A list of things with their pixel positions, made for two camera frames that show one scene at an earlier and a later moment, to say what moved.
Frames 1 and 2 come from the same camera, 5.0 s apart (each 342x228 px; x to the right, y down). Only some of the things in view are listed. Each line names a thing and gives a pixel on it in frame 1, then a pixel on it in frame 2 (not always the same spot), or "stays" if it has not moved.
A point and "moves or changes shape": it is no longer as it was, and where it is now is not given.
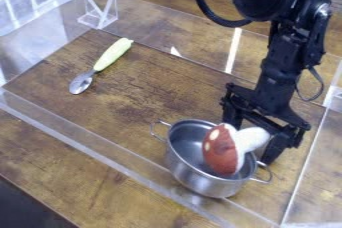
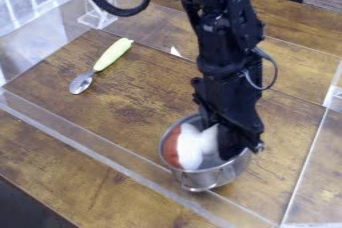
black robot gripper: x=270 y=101 to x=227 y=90
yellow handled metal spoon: x=83 y=81 stays
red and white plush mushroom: x=226 y=145 moves or changes shape
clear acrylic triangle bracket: x=95 y=17 stays
